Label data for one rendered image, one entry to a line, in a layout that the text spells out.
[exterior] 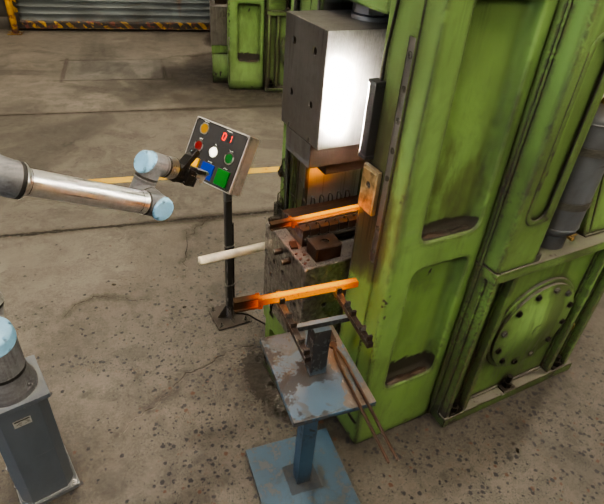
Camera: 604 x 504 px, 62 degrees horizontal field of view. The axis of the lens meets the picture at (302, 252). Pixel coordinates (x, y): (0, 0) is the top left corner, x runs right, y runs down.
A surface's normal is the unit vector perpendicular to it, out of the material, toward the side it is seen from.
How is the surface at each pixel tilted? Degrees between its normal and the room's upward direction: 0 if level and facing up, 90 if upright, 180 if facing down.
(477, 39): 89
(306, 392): 0
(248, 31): 90
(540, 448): 0
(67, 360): 0
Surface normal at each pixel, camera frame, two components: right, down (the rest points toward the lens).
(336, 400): 0.07, -0.81
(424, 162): 0.46, 0.53
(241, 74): 0.17, 0.58
